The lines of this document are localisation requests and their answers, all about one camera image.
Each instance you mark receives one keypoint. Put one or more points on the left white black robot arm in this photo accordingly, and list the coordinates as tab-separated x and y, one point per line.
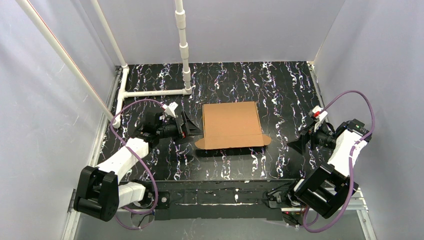
100	192

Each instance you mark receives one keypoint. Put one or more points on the brown cardboard box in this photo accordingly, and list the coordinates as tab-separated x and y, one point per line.
231	125

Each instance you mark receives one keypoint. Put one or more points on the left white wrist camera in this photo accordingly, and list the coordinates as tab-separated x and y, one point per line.
170	110

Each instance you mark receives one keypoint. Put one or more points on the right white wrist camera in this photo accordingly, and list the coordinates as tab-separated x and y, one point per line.
318	114

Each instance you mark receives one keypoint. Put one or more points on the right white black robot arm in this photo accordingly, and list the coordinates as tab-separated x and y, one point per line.
326	188

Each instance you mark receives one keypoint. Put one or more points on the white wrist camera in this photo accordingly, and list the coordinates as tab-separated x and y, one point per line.
170	110
318	114

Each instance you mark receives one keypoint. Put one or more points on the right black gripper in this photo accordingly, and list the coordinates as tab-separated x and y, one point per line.
306	139

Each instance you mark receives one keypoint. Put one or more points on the aluminium rail base frame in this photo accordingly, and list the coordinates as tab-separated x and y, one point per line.
224	183

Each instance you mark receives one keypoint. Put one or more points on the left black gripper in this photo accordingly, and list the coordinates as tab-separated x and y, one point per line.
181	127

